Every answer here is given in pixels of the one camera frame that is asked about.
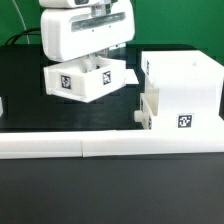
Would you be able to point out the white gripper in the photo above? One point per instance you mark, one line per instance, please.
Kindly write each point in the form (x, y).
(75, 28)

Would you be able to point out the white drawer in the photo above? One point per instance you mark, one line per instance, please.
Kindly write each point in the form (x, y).
(148, 108)
(71, 80)

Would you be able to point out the white front drawer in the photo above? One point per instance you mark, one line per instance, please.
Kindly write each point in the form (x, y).
(148, 108)

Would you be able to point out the white drawer cabinet box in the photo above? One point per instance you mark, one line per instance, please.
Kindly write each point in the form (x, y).
(190, 87)

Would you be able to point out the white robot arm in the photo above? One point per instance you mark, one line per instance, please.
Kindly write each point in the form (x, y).
(74, 28)

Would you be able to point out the white marker sheet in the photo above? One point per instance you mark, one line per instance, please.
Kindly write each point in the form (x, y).
(130, 77)

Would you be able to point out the white L-shaped fence bar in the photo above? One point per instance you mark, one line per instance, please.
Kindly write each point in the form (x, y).
(207, 138)

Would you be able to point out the white front fence bar left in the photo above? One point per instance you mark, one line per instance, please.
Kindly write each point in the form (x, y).
(40, 145)

